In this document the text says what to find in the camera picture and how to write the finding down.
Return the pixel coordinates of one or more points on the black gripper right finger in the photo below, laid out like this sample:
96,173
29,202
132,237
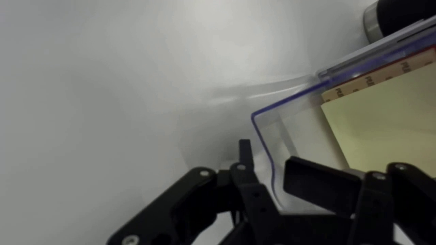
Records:
403,195

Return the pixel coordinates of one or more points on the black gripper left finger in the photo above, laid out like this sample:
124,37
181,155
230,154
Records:
192,204

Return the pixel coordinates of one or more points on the black silver cylinder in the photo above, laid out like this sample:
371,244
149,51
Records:
386,17

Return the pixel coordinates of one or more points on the clear plastic post-it holder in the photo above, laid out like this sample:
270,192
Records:
296,126

